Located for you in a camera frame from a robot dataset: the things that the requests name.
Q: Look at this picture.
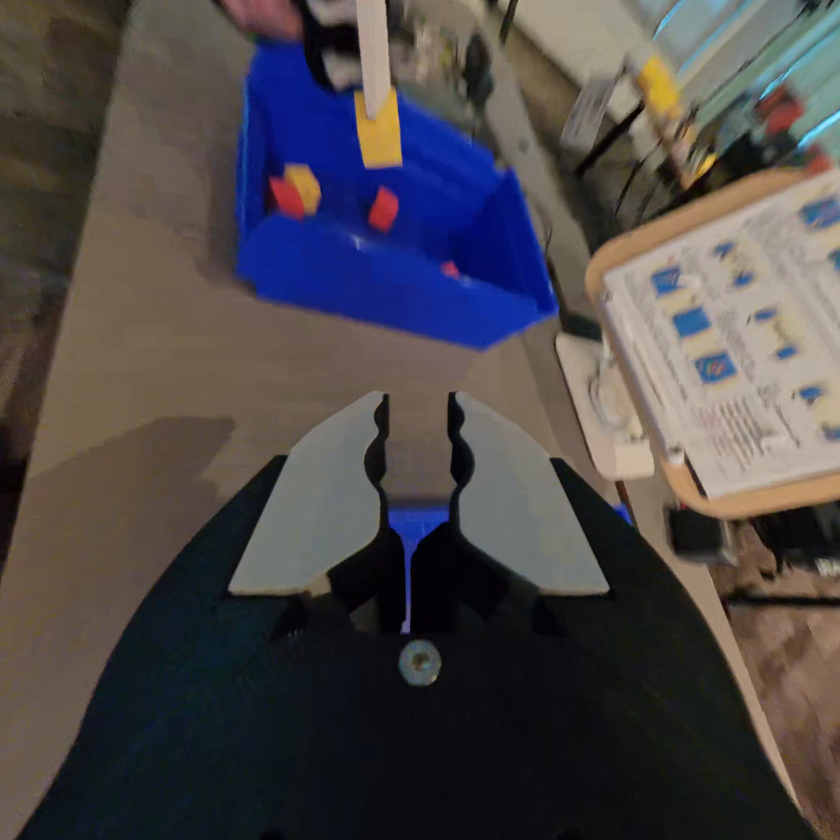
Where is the printed instruction sheet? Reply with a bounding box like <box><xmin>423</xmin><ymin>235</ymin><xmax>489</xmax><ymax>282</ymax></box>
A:
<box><xmin>604</xmin><ymin>174</ymin><xmax>840</xmax><ymax>500</ymax></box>

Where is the person's left hand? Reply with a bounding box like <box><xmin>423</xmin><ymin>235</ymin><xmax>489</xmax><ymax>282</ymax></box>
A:
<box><xmin>217</xmin><ymin>0</ymin><xmax>304</xmax><ymax>40</ymax></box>

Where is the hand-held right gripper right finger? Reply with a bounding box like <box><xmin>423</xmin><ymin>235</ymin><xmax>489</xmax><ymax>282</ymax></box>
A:
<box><xmin>410</xmin><ymin>392</ymin><xmax>611</xmax><ymax>634</ymax></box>

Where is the white stand base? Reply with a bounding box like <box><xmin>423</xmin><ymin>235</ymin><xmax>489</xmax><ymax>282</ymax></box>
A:
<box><xmin>556</xmin><ymin>331</ymin><xmax>656</xmax><ymax>480</ymax></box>

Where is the blue plastic bin with cubes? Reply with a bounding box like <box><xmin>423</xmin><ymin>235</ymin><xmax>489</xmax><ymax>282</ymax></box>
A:
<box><xmin>387</xmin><ymin>502</ymin><xmax>634</xmax><ymax>634</ymax></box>

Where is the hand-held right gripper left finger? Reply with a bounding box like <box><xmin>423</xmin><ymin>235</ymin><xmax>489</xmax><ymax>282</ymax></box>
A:
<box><xmin>228</xmin><ymin>392</ymin><xmax>408</xmax><ymax>634</ymax></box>

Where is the instruction sheet on wooden board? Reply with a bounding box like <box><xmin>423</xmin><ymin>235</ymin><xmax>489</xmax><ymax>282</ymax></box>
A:
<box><xmin>585</xmin><ymin>167</ymin><xmax>840</xmax><ymax>519</ymax></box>

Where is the yellow wooden cube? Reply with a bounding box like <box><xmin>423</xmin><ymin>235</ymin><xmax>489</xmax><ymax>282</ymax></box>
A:
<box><xmin>354</xmin><ymin>88</ymin><xmax>403</xmax><ymax>168</ymax></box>
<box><xmin>283</xmin><ymin>164</ymin><xmax>321</xmax><ymax>214</ymax></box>

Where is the black box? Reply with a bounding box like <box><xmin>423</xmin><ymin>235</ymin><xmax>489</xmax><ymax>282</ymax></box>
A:
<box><xmin>668</xmin><ymin>508</ymin><xmax>728</xmax><ymax>560</ymax></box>

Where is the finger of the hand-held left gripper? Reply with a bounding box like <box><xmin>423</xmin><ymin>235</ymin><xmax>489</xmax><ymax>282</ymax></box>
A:
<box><xmin>354</xmin><ymin>0</ymin><xmax>392</xmax><ymax>120</ymax></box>

